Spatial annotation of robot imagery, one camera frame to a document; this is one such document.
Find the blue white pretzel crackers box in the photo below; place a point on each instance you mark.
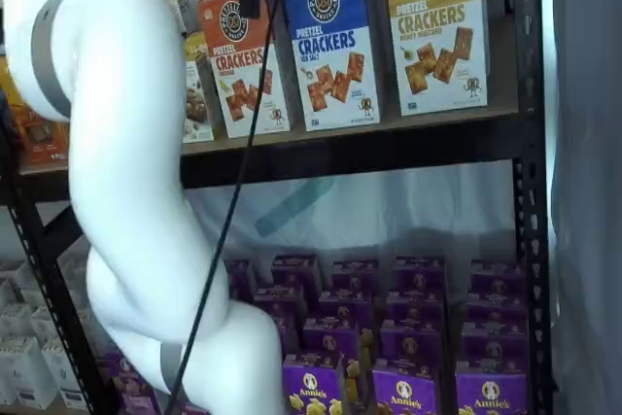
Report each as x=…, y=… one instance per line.
x=330, y=45

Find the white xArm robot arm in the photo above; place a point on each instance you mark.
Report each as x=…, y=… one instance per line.
x=121, y=94

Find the purple Annie's snack box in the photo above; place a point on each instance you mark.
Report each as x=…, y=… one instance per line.
x=493, y=344
x=131, y=386
x=496, y=275
x=419, y=273
x=415, y=305
x=413, y=342
x=355, y=274
x=333, y=337
x=345, y=305
x=240, y=279
x=296, y=270
x=282, y=300
x=495, y=307

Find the wooden shelf board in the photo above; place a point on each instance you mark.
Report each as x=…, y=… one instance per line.
x=389, y=126

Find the orange white pretzel crackers box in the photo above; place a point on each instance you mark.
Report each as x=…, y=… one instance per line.
x=233, y=70

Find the yellow snack box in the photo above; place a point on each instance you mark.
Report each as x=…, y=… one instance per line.
x=196, y=94

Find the gold white pretzel crackers box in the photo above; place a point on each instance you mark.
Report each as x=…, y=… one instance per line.
x=437, y=45

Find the purple Annie's box orange label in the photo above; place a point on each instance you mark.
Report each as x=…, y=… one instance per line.
x=311, y=390

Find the pale cardboard box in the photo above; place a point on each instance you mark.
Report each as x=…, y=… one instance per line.
x=180, y=11

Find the black metal shelf rack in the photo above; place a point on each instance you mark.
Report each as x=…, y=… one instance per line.
x=527, y=143

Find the purple Annie's box brown label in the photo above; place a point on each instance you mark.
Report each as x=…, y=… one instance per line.
x=403, y=395

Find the orange brownie mix box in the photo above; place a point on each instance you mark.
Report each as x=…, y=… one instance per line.
x=41, y=143

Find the purple Annie's box teal label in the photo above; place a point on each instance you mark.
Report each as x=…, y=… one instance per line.
x=491, y=398

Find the white carton box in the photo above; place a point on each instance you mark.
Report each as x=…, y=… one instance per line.
x=24, y=376
x=46, y=322
x=65, y=376
x=14, y=320

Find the yellow orange box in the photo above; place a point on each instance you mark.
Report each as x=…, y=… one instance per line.
x=7, y=75

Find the blue tape strip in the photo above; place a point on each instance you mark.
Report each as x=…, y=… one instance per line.
x=296, y=206

